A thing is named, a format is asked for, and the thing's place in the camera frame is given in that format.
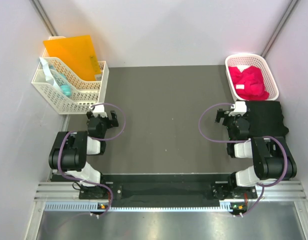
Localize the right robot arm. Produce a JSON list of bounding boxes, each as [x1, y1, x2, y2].
[[211, 101, 297, 200]]

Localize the orange plastic folder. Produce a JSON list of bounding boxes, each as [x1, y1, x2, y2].
[[43, 35, 102, 81]]

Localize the red t shirt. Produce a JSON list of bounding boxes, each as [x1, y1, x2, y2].
[[228, 66, 270, 101]]

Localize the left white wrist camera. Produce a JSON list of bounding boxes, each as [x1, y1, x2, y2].
[[89, 103, 108, 118]]

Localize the white plastic basket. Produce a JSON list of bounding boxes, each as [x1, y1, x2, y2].
[[224, 52, 279, 101]]

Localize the aluminium frame rail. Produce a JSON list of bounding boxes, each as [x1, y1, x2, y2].
[[34, 180, 307, 202]]

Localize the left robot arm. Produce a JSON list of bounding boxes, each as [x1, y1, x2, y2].
[[48, 110, 119, 200]]

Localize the grey slotted cable duct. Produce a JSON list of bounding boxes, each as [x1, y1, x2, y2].
[[44, 200, 245, 213]]

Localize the white file organizer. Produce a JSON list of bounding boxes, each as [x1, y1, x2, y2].
[[31, 36, 110, 115]]

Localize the black folded t shirt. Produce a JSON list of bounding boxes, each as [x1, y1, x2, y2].
[[244, 100, 289, 138]]

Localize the teal object in organizer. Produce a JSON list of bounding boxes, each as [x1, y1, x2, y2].
[[49, 64, 72, 97]]

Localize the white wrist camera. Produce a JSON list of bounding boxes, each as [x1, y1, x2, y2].
[[228, 101, 248, 117], [89, 103, 108, 118]]

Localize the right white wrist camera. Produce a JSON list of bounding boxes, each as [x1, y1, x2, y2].
[[228, 101, 248, 117]]

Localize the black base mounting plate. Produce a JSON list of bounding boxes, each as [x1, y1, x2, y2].
[[78, 182, 257, 201]]

